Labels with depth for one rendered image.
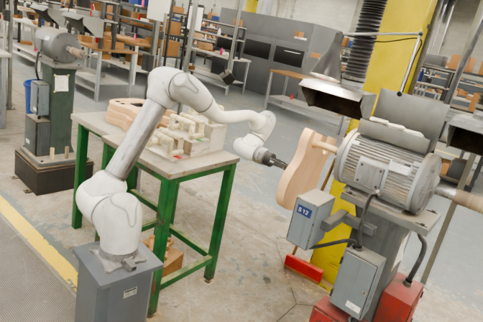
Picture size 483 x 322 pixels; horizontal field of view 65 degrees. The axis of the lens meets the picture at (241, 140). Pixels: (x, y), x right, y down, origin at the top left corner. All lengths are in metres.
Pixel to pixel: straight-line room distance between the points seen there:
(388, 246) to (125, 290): 1.07
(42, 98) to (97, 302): 2.25
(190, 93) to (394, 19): 1.50
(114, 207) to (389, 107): 1.21
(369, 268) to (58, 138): 2.88
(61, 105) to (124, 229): 2.22
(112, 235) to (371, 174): 1.05
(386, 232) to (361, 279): 0.21
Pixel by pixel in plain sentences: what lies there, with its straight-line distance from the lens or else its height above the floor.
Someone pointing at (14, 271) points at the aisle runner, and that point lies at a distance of 2.85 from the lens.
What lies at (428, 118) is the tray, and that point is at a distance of 1.72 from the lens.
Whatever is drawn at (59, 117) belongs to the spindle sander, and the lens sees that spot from 3.67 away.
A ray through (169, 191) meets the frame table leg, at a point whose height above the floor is 0.83.
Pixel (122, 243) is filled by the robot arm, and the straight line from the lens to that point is 1.60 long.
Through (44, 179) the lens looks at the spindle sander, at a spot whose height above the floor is 0.15.
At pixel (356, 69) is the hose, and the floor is 1.62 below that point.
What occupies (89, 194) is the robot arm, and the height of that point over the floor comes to 0.91.
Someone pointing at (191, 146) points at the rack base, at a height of 1.00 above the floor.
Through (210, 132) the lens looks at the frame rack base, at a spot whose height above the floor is 1.06.
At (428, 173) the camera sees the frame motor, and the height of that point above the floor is 1.32.
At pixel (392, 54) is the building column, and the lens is 2.60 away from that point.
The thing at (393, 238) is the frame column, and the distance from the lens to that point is 1.68.
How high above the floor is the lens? 1.71
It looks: 17 degrees down
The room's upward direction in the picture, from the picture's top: 11 degrees clockwise
